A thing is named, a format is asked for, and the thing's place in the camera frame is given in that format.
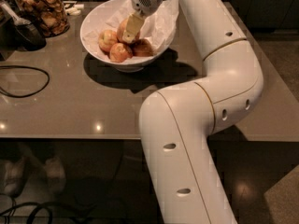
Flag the right white shoe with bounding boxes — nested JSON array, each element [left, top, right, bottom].
[[43, 157, 66, 195]]

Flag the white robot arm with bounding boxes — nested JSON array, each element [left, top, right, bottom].
[[131, 0, 263, 224]]

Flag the black cables on floor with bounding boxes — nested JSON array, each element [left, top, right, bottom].
[[0, 171, 125, 224]]

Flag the small white items on table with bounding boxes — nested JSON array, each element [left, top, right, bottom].
[[64, 3, 84, 16]]

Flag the black pan with silver handle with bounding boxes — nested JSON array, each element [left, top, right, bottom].
[[0, 0, 46, 51]]

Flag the white shoe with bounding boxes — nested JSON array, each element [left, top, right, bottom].
[[43, 157, 66, 195], [4, 157, 26, 197]]

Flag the white ceramic bowl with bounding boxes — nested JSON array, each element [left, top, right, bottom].
[[79, 0, 178, 74]]

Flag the left white shoe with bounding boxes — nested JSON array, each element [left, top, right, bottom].
[[4, 157, 26, 197]]

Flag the black cable on table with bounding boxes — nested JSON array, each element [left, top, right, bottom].
[[0, 65, 51, 99]]

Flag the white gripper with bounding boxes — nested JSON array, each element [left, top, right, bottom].
[[122, 0, 163, 44]]

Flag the glass jar of dried chips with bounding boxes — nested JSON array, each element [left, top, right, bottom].
[[15, 0, 70, 37]]

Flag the red apple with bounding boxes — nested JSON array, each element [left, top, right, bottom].
[[132, 38, 153, 57], [98, 30, 118, 52], [117, 19, 140, 44], [109, 43, 133, 63]]

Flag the white crumpled paper liner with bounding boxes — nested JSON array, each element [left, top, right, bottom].
[[82, 0, 180, 65]]

